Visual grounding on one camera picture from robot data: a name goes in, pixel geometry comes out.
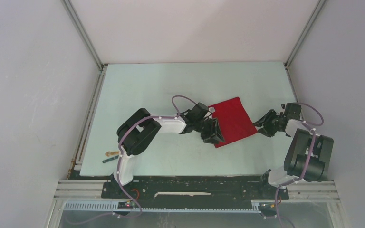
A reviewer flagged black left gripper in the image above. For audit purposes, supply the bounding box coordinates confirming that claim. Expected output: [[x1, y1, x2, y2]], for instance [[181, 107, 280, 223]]
[[193, 117, 225, 146]]

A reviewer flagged red cloth napkin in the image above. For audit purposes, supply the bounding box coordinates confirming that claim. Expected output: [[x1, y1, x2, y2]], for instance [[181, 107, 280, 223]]
[[210, 97, 257, 148]]

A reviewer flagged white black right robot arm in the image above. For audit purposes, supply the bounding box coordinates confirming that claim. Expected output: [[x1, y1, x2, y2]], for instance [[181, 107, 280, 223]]
[[253, 102, 334, 199]]

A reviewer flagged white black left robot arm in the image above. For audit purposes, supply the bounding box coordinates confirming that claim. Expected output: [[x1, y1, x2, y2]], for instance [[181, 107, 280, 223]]
[[113, 103, 225, 198]]

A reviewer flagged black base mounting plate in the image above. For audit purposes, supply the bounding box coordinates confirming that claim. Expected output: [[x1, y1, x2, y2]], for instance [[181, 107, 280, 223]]
[[101, 175, 289, 209]]

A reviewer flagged wooden fork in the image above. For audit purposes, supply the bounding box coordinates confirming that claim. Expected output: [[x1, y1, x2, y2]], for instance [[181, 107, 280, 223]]
[[105, 151, 119, 157]]

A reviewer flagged aluminium corner frame post right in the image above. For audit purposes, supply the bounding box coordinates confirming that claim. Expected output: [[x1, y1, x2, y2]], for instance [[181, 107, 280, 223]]
[[285, 0, 328, 70]]

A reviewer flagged aluminium corner frame post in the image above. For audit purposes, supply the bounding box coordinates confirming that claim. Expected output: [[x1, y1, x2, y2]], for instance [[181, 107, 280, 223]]
[[60, 0, 104, 70], [285, 0, 328, 70]]

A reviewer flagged aluminium corner frame post left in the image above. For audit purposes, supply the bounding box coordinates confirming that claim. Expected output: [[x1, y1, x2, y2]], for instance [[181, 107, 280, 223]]
[[60, 0, 104, 70]]

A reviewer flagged grey slotted cable duct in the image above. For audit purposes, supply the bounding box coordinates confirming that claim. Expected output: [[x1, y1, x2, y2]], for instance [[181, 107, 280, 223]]
[[63, 200, 260, 213]]

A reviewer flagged aluminium front rail frame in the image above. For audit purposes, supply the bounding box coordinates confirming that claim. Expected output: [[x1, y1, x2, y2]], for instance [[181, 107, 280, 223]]
[[54, 180, 340, 203]]

